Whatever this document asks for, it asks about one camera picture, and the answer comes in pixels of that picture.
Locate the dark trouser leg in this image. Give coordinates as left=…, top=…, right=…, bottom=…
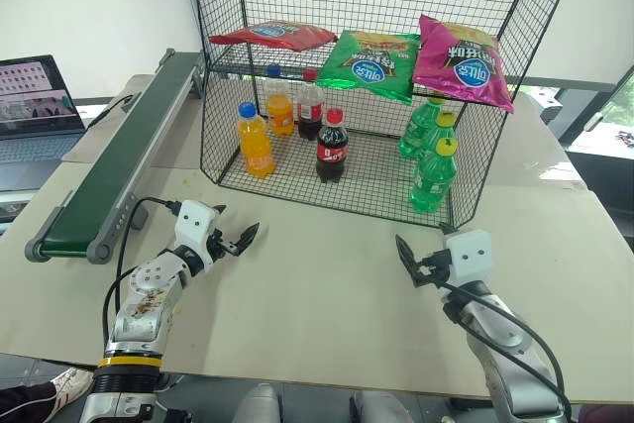
left=0, top=381, right=61, bottom=423

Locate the white and red sneaker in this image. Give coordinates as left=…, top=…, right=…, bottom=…
left=50, top=367, right=96, bottom=410

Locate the green soda bottle yellow cap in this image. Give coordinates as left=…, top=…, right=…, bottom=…
left=409, top=137, right=459, bottom=215
left=420, top=111, right=458, bottom=157
left=398, top=94, right=448, bottom=161

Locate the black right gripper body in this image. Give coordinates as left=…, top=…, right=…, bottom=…
left=418, top=248, right=454, bottom=290

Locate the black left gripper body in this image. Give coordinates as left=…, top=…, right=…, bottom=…
left=205, top=227, right=244, bottom=263

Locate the open grey laptop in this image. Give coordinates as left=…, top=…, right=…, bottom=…
left=0, top=54, right=90, bottom=192

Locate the orange soda bottle blue cap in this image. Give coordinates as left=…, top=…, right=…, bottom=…
left=264, top=63, right=297, bottom=139
left=236, top=101, right=277, bottom=179

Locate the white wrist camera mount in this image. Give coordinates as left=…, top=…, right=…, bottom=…
left=443, top=228, right=493, bottom=288
left=174, top=199, right=220, bottom=264

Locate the green chip bag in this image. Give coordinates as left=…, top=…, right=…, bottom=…
left=315, top=30, right=422, bottom=107

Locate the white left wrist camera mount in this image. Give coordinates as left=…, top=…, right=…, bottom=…
left=174, top=199, right=220, bottom=264

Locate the green conveyor belt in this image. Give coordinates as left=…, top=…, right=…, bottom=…
left=24, top=48, right=206, bottom=264

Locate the pink chip bag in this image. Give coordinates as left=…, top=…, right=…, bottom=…
left=411, top=13, right=515, bottom=115

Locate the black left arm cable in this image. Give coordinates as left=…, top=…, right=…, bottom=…
left=100, top=196, right=182, bottom=348

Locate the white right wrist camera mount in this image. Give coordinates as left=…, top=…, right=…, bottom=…
left=443, top=228, right=493, bottom=288

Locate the cola bottle red cap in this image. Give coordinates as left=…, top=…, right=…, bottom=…
left=315, top=108, right=350, bottom=184
left=296, top=68, right=327, bottom=143

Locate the grey rounded shape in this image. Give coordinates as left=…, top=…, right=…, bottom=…
left=350, top=388, right=415, bottom=423
left=231, top=382, right=282, bottom=423

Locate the red chip bag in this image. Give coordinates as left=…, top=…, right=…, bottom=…
left=209, top=20, right=339, bottom=53

